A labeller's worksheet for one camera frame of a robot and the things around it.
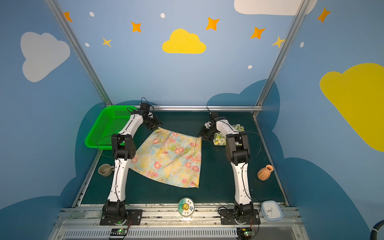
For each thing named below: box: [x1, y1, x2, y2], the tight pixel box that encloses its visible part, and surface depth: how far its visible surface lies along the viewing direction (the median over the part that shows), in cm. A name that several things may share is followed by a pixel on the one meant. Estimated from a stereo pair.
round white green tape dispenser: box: [178, 197, 195, 219], surface depth 72 cm
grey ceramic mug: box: [98, 163, 115, 177], surface depth 88 cm
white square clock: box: [261, 200, 283, 221], surface depth 76 cm
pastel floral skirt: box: [129, 127, 202, 188], surface depth 96 cm
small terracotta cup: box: [257, 164, 274, 181], surface depth 83 cm
